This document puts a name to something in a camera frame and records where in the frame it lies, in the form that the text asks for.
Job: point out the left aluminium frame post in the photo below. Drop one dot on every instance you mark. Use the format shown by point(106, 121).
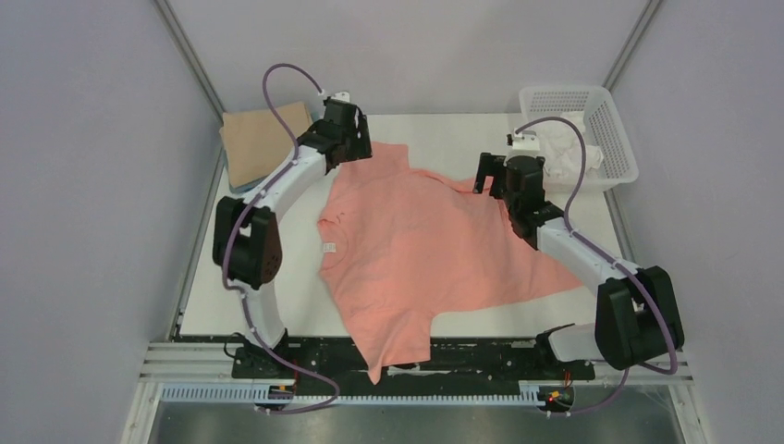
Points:
point(181, 40)

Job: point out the white plastic laundry basket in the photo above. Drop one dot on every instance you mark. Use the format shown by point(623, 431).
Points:
point(604, 128)

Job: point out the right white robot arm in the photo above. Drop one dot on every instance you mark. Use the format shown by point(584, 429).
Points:
point(636, 317)

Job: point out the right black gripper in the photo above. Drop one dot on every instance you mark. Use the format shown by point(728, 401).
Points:
point(490, 173)

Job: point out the wrist white camera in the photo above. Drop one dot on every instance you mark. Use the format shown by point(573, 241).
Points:
point(342, 97)
point(524, 143)

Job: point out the right aluminium frame post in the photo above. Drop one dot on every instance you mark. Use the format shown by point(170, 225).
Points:
point(639, 29)

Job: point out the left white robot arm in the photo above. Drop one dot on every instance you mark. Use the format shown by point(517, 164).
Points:
point(247, 246)

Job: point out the white slotted cable duct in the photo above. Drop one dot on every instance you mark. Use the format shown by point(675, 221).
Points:
point(257, 393)

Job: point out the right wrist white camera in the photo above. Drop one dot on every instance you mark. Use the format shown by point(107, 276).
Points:
point(524, 143)

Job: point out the grey-teal folded t shirt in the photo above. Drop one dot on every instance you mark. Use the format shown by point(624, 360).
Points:
point(242, 173)

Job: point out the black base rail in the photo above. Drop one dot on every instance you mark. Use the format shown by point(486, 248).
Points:
point(456, 366)

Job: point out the white crumpled t shirt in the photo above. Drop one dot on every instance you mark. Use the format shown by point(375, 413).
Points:
point(561, 148)

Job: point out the aluminium frame post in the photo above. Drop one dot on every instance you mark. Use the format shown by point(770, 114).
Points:
point(639, 29)
point(181, 40)

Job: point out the salmon pink t shirt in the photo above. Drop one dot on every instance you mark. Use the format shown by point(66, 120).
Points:
point(403, 245)

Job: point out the beige folded t shirt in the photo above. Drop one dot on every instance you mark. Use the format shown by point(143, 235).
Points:
point(263, 135)

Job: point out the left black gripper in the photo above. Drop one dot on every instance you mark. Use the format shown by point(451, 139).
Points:
point(362, 146)

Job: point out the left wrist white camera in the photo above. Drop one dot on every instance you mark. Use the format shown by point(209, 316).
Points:
point(342, 97)

